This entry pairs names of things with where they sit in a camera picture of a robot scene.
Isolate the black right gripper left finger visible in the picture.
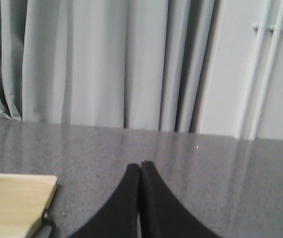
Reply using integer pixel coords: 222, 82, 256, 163
70, 164, 140, 238

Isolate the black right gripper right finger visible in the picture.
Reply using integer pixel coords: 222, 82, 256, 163
140, 161, 218, 238

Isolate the wooden cutting board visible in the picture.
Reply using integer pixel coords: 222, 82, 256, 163
0, 174, 57, 238

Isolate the grey curtain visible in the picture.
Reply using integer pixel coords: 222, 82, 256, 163
0, 0, 216, 132

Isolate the black board handle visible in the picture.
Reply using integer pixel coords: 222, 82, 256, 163
42, 209, 57, 238

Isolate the white wall pipe left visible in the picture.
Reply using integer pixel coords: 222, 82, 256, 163
235, 0, 272, 139

